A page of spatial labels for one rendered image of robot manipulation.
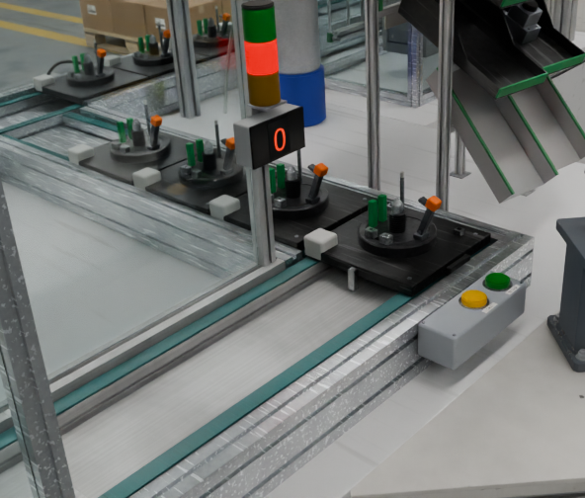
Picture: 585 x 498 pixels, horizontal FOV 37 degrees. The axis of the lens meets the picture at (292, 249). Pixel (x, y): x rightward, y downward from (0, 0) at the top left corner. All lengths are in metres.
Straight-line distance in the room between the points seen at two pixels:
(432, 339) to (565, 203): 0.73
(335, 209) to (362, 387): 0.50
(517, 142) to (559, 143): 0.13
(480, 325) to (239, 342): 0.38
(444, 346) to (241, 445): 0.37
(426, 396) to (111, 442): 0.48
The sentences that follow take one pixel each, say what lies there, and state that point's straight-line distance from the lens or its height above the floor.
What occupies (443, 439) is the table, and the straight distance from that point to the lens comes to 1.30.
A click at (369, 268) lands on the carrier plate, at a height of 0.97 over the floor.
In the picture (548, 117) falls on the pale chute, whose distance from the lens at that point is 1.89.
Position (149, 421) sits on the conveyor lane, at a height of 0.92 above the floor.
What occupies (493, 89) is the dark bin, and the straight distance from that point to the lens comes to 1.61.
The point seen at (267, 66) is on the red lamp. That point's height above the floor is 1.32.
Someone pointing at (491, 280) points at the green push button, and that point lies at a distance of 1.45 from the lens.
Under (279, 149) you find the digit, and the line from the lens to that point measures 1.41.
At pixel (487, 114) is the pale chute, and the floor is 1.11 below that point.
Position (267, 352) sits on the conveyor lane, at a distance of 1.38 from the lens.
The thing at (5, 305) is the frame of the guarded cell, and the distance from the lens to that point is 0.78.
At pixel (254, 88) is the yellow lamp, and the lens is 1.38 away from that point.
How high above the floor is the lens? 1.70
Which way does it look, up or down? 28 degrees down
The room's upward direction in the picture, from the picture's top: 4 degrees counter-clockwise
